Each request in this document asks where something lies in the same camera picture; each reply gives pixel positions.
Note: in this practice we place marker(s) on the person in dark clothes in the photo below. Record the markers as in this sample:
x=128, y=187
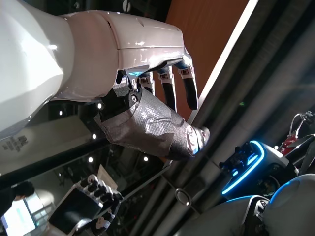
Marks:
x=23, y=190

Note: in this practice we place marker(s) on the bright tablet screen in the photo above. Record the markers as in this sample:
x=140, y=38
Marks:
x=17, y=216

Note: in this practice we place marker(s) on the robot head with blue light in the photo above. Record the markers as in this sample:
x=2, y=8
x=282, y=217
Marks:
x=270, y=159

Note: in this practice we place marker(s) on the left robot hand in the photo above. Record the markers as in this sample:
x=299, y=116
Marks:
x=137, y=44

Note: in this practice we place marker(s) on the red and black machine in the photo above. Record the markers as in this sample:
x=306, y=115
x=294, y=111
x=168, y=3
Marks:
x=292, y=142

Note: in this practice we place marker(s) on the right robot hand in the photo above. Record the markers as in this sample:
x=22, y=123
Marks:
x=73, y=209

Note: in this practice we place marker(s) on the grey robot torso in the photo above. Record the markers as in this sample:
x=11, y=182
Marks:
x=221, y=221

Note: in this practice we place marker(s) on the white panel with logo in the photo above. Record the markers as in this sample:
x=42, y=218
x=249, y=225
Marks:
x=49, y=140

